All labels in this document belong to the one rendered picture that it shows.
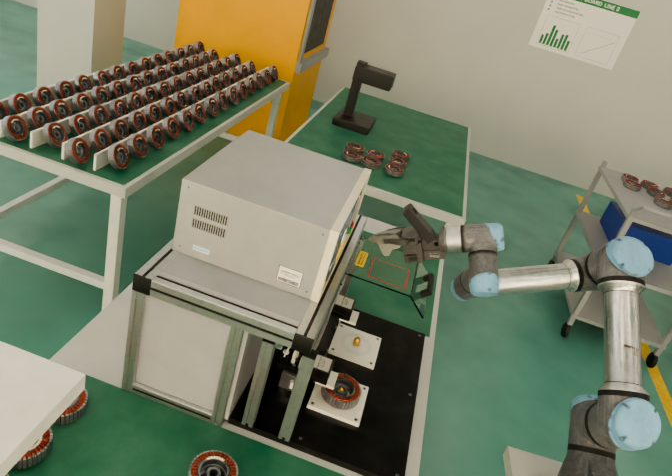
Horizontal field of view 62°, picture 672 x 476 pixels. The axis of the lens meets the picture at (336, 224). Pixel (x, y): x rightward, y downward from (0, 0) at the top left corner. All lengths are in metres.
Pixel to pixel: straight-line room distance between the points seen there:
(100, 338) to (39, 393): 0.78
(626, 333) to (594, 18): 5.28
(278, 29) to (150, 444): 3.95
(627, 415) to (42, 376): 1.25
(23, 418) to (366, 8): 6.06
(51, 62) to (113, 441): 4.28
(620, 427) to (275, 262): 0.90
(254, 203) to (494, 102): 5.53
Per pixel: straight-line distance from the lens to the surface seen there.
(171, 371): 1.51
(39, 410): 0.97
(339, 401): 1.61
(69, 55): 5.32
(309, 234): 1.30
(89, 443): 1.51
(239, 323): 1.32
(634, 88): 6.86
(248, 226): 1.34
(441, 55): 6.60
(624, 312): 1.64
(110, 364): 1.68
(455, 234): 1.53
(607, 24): 6.69
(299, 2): 4.88
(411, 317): 2.11
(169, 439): 1.51
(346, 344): 1.83
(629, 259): 1.65
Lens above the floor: 1.93
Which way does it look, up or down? 28 degrees down
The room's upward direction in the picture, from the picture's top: 17 degrees clockwise
